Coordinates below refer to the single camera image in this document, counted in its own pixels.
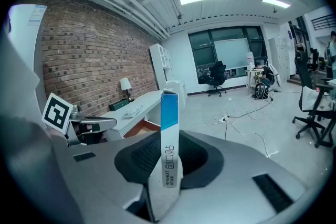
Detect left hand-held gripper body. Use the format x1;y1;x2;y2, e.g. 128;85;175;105
41;92;88;148

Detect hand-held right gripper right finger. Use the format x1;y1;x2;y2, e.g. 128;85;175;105
162;130;308;224

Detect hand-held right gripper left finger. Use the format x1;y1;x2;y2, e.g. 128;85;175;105
54;130;161;224

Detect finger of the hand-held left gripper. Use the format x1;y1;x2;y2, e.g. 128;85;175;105
86;116;118;145

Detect wooden drawer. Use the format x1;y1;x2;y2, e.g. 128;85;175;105
122;118;161;139

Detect blue and white box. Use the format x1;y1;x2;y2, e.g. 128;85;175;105
146;88;185;221

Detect dark green box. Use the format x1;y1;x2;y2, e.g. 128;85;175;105
109;99;132;111

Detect table lamp with white shade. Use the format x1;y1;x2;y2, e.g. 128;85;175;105
120;77;135;102

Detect white desk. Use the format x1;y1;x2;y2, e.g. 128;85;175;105
101;89;184;143

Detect white shelf unit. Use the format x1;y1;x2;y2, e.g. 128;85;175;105
149;43;188;103

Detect black white backpack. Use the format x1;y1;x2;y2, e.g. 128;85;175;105
251;82;270;101

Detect black office chair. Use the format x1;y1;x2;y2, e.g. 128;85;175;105
204;60;228;98
292;50;336;150

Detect small round wooden table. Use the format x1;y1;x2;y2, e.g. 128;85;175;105
245;68;265;95

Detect dark framed window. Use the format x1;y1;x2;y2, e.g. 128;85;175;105
188;26;265;86

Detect white water jug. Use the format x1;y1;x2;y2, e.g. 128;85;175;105
245;51;256;67

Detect whiteboard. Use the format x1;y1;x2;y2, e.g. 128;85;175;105
213;37;250;71

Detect white lockers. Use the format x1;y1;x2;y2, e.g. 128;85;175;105
268;36;295;82

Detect white floor cable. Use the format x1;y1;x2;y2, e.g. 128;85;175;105
219;98;280;159

